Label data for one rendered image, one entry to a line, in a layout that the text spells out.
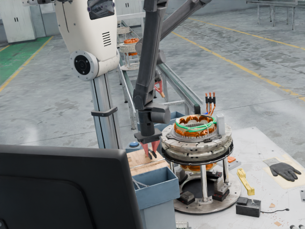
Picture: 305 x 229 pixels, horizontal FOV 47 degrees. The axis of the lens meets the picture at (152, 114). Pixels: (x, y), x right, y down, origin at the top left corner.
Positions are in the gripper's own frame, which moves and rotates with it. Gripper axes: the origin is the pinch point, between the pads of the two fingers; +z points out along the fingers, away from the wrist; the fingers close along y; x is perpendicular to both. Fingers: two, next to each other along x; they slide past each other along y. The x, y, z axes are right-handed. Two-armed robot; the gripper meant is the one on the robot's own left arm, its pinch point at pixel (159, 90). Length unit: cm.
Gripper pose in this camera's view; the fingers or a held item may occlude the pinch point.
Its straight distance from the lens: 180.0
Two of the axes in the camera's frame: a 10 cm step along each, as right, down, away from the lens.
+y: -1.0, -4.5, 8.9
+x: -9.0, 4.2, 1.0
